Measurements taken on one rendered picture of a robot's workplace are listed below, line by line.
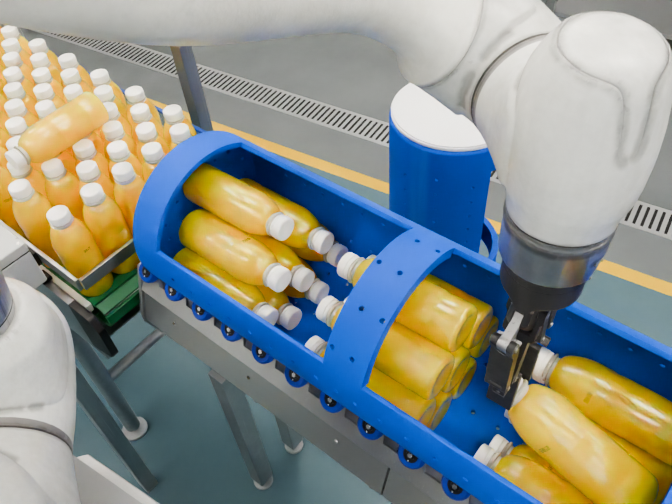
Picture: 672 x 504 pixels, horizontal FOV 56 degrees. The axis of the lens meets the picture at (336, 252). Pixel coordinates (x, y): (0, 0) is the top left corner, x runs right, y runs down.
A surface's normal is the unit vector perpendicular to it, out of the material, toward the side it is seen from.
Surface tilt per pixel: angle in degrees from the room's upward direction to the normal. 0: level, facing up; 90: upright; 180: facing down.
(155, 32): 120
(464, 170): 90
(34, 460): 66
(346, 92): 0
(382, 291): 21
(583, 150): 83
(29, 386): 78
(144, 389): 0
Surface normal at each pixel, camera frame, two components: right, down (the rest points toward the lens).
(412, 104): -0.07, -0.67
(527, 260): -0.67, 0.58
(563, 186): -0.44, 0.68
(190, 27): 0.54, 0.82
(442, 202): -0.23, 0.73
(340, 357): -0.57, 0.23
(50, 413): 0.87, -0.44
